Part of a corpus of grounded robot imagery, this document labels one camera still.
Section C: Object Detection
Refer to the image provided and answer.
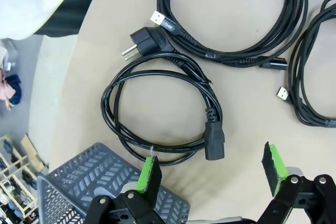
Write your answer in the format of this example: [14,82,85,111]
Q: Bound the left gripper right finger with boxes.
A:
[258,141,336,224]

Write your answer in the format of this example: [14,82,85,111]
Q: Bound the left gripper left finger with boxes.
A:
[82,155,166,224]

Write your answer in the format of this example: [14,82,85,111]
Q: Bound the black power cord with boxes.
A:
[100,25,227,167]

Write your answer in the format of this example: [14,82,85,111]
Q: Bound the grey-blue perforated plastic basket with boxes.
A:
[36,142,191,224]

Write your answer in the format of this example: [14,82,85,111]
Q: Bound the wooden shelf rack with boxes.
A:
[0,132,50,221]

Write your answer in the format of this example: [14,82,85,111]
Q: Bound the pink and blue clothes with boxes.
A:
[0,46,24,111]

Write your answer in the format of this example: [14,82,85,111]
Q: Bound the black braided USB cable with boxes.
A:
[150,0,309,72]
[276,0,336,128]

